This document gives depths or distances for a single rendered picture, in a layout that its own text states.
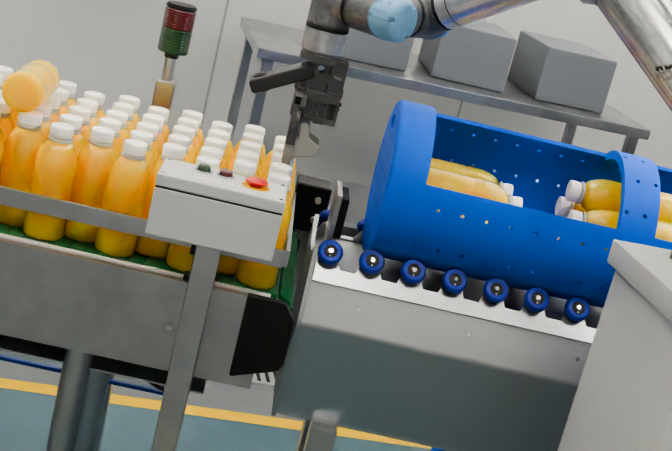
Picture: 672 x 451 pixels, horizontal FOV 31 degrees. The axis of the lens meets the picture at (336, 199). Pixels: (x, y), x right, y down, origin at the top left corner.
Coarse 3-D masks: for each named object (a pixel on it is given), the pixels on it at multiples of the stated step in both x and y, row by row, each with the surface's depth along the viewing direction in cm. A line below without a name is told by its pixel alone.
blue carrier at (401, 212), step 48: (384, 144) 224; (432, 144) 207; (480, 144) 229; (528, 144) 226; (384, 192) 206; (432, 192) 205; (528, 192) 234; (624, 192) 209; (384, 240) 210; (432, 240) 208; (480, 240) 208; (528, 240) 207; (576, 240) 207; (624, 240) 207; (528, 288) 217; (576, 288) 213
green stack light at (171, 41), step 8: (160, 32) 247; (168, 32) 245; (176, 32) 244; (184, 32) 245; (192, 32) 248; (160, 40) 246; (168, 40) 245; (176, 40) 245; (184, 40) 246; (160, 48) 246; (168, 48) 245; (176, 48) 245; (184, 48) 246
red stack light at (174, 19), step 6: (168, 12) 244; (174, 12) 244; (180, 12) 243; (186, 12) 244; (168, 18) 244; (174, 18) 244; (180, 18) 244; (186, 18) 244; (192, 18) 245; (162, 24) 246; (168, 24) 244; (174, 24) 244; (180, 24) 244; (186, 24) 245; (192, 24) 246; (180, 30) 244; (186, 30) 245; (192, 30) 247
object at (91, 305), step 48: (0, 240) 198; (0, 288) 200; (48, 288) 200; (96, 288) 200; (144, 288) 200; (240, 288) 202; (0, 336) 209; (48, 336) 202; (96, 336) 202; (144, 336) 202; (240, 336) 202; (288, 336) 202; (96, 384) 248; (192, 384) 209; (240, 384) 205; (96, 432) 253
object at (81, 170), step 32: (0, 128) 200; (32, 128) 201; (128, 128) 222; (0, 160) 200; (32, 160) 202; (64, 160) 198; (96, 160) 201; (128, 160) 199; (32, 192) 200; (64, 192) 200; (96, 192) 203; (128, 192) 199; (32, 224) 200; (64, 224) 203; (128, 256) 204
